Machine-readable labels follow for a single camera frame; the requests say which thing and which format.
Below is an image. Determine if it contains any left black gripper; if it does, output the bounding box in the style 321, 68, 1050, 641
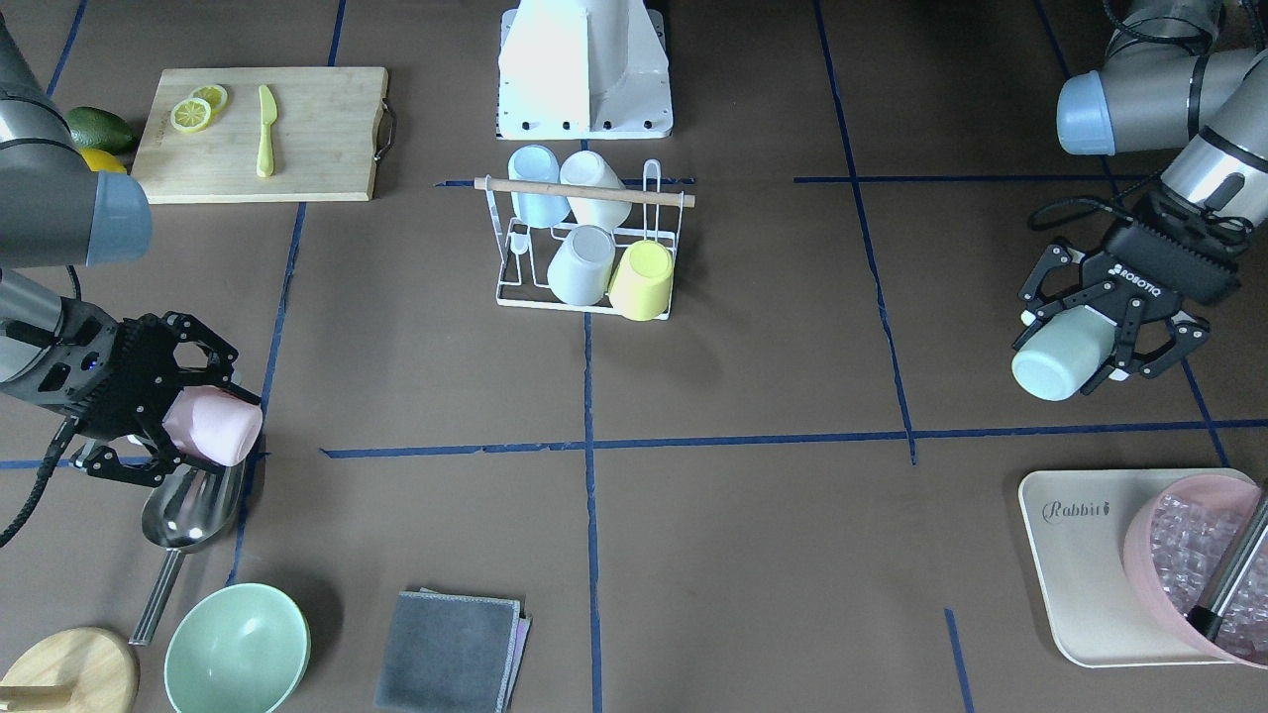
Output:
1011, 193, 1243, 398

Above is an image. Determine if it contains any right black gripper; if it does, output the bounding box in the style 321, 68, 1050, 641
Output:
0, 311, 262, 488

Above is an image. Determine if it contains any pink plastic cup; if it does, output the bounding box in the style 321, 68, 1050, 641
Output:
162, 384, 264, 466

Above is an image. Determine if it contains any green plastic cup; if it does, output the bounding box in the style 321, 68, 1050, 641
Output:
1011, 306, 1115, 401

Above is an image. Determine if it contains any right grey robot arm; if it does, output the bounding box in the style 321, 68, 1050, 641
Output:
1, 36, 262, 487

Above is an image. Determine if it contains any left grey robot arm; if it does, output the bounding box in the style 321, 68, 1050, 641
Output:
1011, 1, 1267, 401

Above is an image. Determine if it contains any grey plastic cup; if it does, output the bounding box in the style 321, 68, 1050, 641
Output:
547, 225, 616, 307

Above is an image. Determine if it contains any light blue plastic cup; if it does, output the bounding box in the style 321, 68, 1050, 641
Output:
507, 145, 572, 230

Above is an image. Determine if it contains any yellow plastic cup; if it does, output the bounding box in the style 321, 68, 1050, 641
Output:
607, 240, 675, 321

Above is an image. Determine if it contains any white plastic cup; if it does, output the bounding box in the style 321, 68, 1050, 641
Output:
559, 150, 631, 231

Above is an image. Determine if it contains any metal scoop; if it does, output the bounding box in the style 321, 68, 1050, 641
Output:
128, 463, 246, 647

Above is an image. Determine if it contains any beige plastic tray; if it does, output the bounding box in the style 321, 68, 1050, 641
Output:
1017, 468, 1259, 669

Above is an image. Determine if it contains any yellow lemon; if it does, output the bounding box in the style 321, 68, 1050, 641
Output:
79, 148, 128, 174

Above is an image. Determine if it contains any pink bowl with ice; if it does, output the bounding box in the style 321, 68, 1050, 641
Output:
1122, 472, 1265, 669

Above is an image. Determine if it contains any yellow plastic knife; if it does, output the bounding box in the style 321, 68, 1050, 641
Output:
257, 84, 279, 179

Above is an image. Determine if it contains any green avocado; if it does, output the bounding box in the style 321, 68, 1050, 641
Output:
63, 107, 139, 156

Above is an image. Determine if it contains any green ceramic bowl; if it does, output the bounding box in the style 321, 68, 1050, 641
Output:
164, 584, 311, 712

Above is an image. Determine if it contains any lemon slice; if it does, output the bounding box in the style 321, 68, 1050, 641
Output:
167, 96, 216, 134
189, 84, 230, 115

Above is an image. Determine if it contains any wooden cutting board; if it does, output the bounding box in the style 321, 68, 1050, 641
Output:
131, 66, 389, 206

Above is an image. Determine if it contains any grey folded cloth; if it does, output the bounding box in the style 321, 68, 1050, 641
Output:
374, 587, 533, 712

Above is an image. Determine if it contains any white wire cup rack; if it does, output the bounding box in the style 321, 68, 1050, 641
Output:
473, 159, 696, 322

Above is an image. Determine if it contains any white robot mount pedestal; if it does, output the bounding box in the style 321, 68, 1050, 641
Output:
495, 1, 675, 142

